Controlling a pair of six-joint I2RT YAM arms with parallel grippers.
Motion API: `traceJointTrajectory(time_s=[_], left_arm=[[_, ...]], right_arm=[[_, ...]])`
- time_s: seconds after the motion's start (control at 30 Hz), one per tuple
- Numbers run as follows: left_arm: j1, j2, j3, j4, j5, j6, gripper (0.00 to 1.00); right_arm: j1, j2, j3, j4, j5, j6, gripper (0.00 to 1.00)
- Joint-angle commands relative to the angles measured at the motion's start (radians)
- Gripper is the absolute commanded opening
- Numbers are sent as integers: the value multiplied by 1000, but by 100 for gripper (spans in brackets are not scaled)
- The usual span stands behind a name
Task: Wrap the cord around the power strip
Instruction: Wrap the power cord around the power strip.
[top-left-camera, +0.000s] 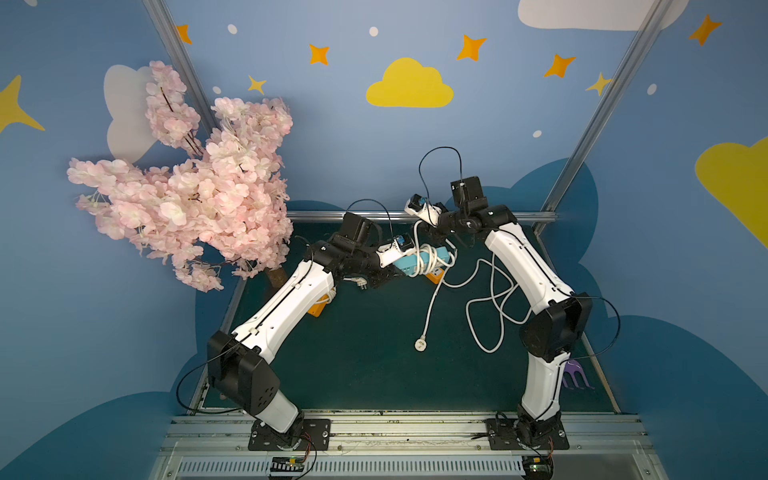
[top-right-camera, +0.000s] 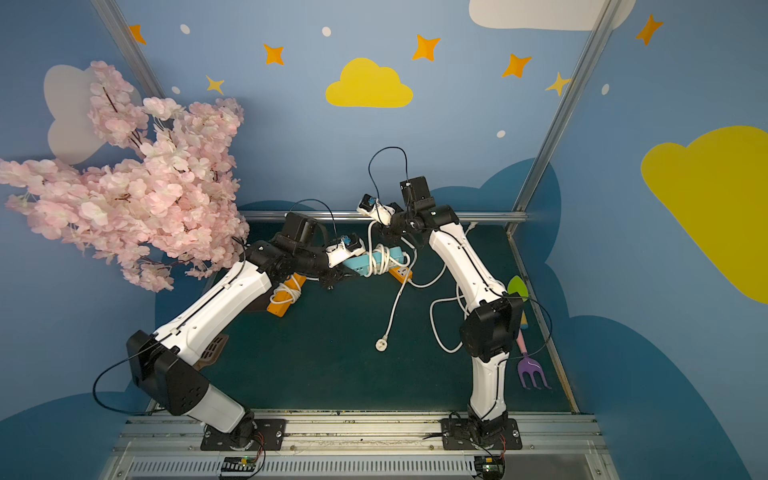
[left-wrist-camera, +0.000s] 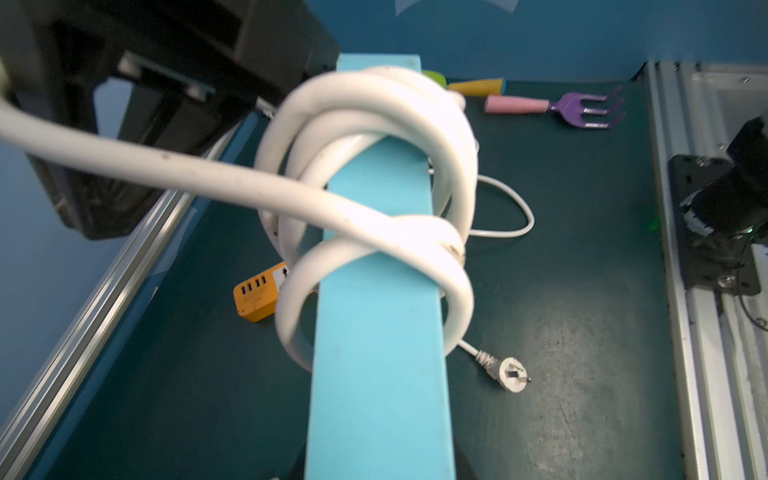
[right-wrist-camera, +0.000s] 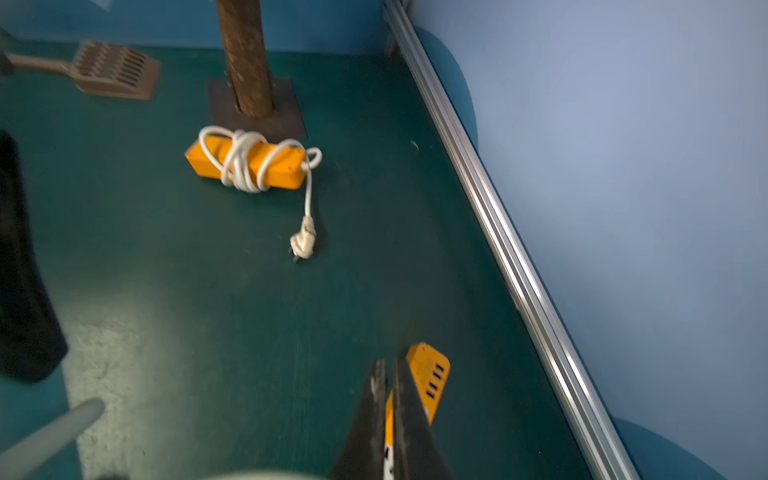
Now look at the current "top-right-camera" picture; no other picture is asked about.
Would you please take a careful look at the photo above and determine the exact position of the aluminium front rail frame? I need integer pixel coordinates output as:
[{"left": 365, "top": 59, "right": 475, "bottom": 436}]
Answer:
[{"left": 100, "top": 410, "right": 619, "bottom": 479}]

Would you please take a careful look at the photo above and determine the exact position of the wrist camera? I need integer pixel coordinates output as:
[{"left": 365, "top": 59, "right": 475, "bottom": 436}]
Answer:
[
  {"left": 357, "top": 194, "right": 396, "bottom": 226},
  {"left": 325, "top": 234, "right": 366, "bottom": 268}
]

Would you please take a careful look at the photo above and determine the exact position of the white cord of teal strip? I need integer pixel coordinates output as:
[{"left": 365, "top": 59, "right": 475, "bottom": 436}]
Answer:
[{"left": 362, "top": 221, "right": 418, "bottom": 353}]

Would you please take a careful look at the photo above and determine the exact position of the left controller board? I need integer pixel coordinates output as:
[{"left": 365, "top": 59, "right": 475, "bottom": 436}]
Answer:
[{"left": 219, "top": 456, "right": 259, "bottom": 479}]

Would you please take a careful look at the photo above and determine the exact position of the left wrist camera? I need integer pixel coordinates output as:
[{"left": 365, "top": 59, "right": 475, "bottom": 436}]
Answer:
[{"left": 325, "top": 234, "right": 366, "bottom": 268}]

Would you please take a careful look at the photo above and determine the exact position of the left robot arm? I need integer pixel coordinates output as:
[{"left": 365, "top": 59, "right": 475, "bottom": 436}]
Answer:
[{"left": 127, "top": 212, "right": 365, "bottom": 433}]

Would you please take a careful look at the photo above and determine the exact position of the right controller board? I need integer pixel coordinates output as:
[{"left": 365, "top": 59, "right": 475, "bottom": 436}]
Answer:
[{"left": 473, "top": 456, "right": 505, "bottom": 480}]

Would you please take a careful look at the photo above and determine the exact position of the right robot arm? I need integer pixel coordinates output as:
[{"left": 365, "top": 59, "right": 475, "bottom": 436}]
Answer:
[{"left": 390, "top": 176, "right": 523, "bottom": 427}]

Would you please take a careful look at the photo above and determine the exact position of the teal power strip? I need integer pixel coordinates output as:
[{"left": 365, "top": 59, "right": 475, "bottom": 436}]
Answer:
[{"left": 343, "top": 244, "right": 409, "bottom": 277}]

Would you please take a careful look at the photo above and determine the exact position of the brown toy spatula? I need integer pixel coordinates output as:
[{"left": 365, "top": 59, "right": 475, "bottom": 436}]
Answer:
[{"left": 193, "top": 333, "right": 229, "bottom": 371}]

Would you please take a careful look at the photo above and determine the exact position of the purple toy rake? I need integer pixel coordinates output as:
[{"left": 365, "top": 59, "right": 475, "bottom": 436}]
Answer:
[{"left": 516, "top": 331, "right": 551, "bottom": 390}]

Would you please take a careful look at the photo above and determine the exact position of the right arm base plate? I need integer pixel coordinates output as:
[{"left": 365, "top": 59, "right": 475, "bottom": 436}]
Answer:
[{"left": 439, "top": 417, "right": 523, "bottom": 450}]

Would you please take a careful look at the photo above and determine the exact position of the controller board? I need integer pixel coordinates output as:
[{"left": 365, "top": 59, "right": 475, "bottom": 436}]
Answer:
[
  {"left": 473, "top": 456, "right": 505, "bottom": 480},
  {"left": 219, "top": 456, "right": 259, "bottom": 479}
]

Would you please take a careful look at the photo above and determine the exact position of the green toy shovel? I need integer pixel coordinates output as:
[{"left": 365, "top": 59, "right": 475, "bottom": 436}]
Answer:
[{"left": 507, "top": 275, "right": 529, "bottom": 330}]

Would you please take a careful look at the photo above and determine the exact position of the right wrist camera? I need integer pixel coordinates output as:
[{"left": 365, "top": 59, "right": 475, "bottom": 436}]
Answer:
[{"left": 357, "top": 194, "right": 396, "bottom": 226}]

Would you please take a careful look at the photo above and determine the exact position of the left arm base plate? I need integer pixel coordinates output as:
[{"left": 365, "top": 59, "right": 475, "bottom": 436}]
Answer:
[{"left": 200, "top": 417, "right": 287, "bottom": 452}]

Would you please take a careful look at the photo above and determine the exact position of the pink cherry blossom tree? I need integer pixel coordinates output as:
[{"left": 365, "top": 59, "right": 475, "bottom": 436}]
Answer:
[{"left": 1, "top": 61, "right": 249, "bottom": 292}]

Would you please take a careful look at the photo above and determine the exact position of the orange power strip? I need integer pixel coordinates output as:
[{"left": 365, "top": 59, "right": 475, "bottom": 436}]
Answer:
[
  {"left": 266, "top": 274, "right": 307, "bottom": 318},
  {"left": 389, "top": 267, "right": 413, "bottom": 284}
]

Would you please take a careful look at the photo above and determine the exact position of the white cord of far strip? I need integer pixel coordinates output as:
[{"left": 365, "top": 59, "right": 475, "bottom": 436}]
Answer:
[{"left": 410, "top": 221, "right": 481, "bottom": 355}]

